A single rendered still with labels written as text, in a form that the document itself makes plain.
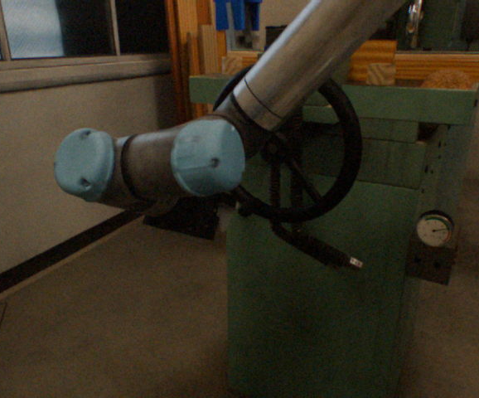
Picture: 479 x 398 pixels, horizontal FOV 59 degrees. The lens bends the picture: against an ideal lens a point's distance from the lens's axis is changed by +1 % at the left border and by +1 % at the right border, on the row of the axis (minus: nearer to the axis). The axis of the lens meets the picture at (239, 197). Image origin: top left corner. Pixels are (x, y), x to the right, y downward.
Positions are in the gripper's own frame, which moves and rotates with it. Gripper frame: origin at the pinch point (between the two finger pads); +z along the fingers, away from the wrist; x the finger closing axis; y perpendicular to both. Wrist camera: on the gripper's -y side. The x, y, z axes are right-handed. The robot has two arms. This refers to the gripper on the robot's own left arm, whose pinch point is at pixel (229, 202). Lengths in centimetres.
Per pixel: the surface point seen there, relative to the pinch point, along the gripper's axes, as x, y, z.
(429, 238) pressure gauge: 31.9, -2.9, 18.4
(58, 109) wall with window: -122, -28, 54
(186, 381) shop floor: -28, 52, 52
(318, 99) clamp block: 10.2, -21.9, 3.7
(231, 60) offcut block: -19.6, -36.1, 18.2
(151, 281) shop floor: -74, 33, 85
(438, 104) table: 29.1, -26.1, 12.2
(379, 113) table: 19.2, -24.0, 13.4
